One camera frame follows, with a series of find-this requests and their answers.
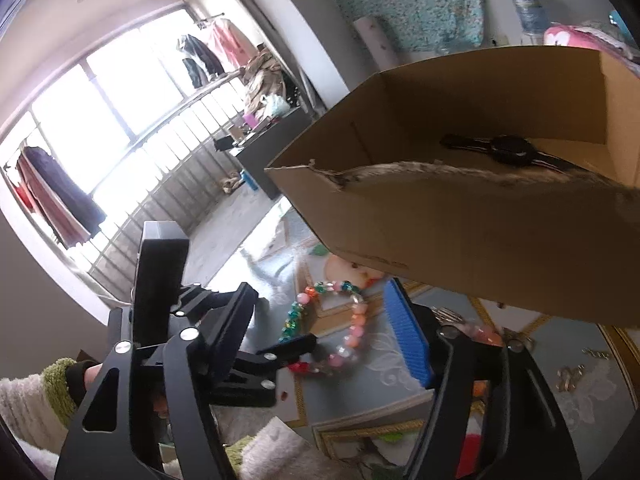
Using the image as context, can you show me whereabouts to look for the multicolour bead bracelet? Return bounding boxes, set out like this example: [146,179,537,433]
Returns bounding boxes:
[278,278,370,377]

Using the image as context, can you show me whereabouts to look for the small rhinestone hair pin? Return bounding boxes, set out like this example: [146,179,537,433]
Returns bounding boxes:
[582,348,612,360]

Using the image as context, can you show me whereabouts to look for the silver rhinestone clip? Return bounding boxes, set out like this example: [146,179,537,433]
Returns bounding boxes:
[431,308,466,325]

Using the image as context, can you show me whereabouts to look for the fruit pattern tablecloth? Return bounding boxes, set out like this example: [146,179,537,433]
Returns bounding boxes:
[209,199,640,480]

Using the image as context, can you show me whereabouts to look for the dark cabinet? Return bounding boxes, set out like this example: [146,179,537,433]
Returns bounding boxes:
[235,107,312,200]

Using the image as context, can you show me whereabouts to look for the brown cardboard box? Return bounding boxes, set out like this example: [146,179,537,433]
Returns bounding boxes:
[268,47,639,327]

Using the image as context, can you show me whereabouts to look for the black watch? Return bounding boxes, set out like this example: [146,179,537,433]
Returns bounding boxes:
[440,134,582,172]

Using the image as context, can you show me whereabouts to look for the pink rolled mat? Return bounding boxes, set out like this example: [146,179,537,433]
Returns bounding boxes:
[352,15,399,72]

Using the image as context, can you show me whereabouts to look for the pink floral blanket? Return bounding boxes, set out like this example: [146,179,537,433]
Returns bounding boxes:
[544,24,639,62]

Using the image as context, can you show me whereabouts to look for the blue water jug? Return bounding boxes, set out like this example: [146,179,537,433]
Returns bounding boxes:
[512,0,550,44]

